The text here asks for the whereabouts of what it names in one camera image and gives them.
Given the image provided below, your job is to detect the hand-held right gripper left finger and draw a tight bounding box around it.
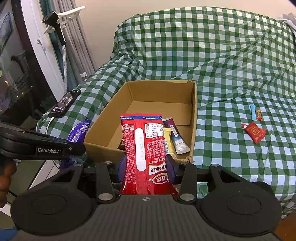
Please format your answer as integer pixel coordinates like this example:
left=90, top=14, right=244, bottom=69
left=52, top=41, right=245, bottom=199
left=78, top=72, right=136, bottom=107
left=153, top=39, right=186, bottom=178
left=58, top=154, right=127, bottom=204

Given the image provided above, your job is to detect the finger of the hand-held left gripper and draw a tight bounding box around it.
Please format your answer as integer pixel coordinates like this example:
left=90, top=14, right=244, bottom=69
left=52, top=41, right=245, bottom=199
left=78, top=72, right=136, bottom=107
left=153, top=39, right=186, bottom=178
left=69, top=142, right=87, bottom=157

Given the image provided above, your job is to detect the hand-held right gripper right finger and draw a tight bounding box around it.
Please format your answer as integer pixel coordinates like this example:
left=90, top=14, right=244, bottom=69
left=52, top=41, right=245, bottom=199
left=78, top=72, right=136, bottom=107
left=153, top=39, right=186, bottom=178
left=166, top=154, right=241, bottom=204

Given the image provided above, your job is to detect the purple cookie packet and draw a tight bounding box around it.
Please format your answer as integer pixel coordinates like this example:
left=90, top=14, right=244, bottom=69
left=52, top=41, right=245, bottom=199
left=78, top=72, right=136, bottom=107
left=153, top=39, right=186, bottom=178
left=60, top=118, right=90, bottom=172

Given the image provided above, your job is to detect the pale nougat bar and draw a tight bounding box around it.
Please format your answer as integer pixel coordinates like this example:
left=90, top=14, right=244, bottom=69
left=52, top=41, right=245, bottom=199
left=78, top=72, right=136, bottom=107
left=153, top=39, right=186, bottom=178
left=163, top=128, right=178, bottom=160

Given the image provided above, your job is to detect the large red snack packet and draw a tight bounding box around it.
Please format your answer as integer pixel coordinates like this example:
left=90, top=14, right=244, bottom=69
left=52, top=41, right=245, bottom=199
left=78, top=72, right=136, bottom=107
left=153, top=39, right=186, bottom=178
left=119, top=113, right=179, bottom=198

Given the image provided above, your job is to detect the purple and white packet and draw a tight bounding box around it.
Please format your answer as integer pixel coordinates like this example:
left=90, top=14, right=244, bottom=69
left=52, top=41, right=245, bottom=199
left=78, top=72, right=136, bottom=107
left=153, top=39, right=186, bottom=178
left=162, top=117, right=191, bottom=155

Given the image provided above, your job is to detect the cardboard box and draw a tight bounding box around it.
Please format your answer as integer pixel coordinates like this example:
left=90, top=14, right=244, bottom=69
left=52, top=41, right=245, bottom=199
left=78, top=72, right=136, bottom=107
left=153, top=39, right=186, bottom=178
left=84, top=80, right=198, bottom=164

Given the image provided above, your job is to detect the red square snack packet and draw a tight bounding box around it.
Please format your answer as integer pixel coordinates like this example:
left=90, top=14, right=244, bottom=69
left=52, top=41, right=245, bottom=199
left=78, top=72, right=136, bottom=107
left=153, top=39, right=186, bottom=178
left=241, top=123, right=266, bottom=144

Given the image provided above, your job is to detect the person's left hand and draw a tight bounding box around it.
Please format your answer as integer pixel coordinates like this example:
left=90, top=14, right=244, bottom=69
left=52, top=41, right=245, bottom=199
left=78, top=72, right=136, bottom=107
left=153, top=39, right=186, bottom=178
left=0, top=160, right=17, bottom=208

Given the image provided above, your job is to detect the black smartphone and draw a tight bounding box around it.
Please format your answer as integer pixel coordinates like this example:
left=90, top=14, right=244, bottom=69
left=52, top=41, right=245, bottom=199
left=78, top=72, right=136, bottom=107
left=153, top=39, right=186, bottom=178
left=48, top=89, right=81, bottom=119

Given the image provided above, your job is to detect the grey curtain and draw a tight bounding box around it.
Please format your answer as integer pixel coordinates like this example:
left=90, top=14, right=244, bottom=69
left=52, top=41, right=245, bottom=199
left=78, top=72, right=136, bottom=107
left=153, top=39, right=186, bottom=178
left=52, top=0, right=97, bottom=85

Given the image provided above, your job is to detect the green checkered blanket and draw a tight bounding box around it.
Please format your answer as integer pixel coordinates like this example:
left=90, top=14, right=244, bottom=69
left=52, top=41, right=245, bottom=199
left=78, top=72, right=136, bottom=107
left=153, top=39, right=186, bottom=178
left=37, top=6, right=296, bottom=219

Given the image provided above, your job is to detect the white plastic hanger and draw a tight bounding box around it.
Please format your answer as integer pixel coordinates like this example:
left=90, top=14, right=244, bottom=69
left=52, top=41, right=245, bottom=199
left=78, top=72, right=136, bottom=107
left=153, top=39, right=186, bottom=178
left=43, top=6, right=86, bottom=36

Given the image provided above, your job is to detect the white cloth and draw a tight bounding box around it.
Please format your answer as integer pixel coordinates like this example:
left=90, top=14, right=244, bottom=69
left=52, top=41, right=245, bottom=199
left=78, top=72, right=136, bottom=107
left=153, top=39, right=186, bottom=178
left=276, top=13, right=296, bottom=27

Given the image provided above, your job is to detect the white charging cable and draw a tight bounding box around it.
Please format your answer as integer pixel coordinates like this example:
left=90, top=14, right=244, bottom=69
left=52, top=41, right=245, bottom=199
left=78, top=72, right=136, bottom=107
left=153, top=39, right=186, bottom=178
left=35, top=113, right=55, bottom=135

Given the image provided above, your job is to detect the braided grey hose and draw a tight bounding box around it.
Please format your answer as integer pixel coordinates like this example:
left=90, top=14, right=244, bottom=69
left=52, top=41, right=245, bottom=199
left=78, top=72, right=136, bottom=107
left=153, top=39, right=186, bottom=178
left=61, top=44, right=69, bottom=93

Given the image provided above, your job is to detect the black hose handle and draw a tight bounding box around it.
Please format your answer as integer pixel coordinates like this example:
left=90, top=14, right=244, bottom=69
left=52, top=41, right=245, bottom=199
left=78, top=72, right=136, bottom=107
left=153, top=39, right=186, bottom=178
left=42, top=11, right=67, bottom=46

